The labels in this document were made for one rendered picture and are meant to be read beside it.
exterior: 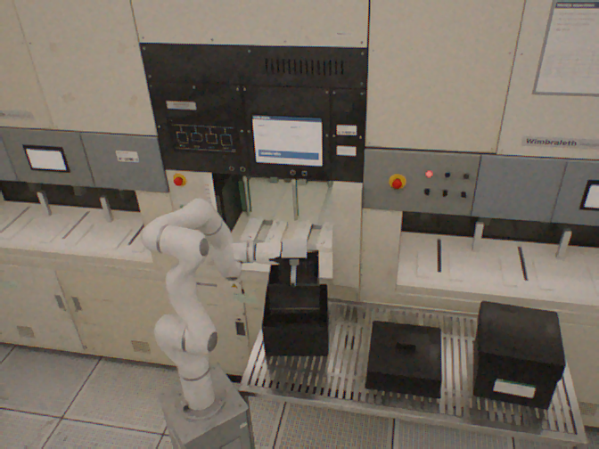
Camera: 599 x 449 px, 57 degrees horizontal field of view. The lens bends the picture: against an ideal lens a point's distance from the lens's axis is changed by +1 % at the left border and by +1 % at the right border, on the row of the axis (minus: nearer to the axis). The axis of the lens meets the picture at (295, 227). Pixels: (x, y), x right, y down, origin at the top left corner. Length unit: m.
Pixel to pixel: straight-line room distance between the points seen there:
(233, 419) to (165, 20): 1.54
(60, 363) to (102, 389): 0.38
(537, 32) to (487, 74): 0.20
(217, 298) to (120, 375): 0.93
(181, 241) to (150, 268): 1.17
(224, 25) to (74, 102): 0.78
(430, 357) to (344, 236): 0.61
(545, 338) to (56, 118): 2.19
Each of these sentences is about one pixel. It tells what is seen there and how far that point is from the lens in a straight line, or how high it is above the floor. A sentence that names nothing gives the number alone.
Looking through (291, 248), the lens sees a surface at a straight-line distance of 2.18.
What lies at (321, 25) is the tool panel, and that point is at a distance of 2.06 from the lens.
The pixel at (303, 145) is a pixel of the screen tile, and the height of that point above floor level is 1.56.
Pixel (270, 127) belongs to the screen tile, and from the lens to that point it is 2.23.
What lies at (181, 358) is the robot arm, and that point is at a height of 1.03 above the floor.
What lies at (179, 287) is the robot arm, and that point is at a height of 1.37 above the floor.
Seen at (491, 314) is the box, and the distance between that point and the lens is 2.30.
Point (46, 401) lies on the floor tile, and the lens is 3.58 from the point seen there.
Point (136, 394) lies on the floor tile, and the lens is 3.42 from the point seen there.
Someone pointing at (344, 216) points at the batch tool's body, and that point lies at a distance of 2.31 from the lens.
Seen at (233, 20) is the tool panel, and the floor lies 2.04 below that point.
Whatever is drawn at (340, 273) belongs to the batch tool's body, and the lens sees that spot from 2.50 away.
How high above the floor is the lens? 2.54
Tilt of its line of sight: 35 degrees down
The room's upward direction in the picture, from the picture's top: 3 degrees counter-clockwise
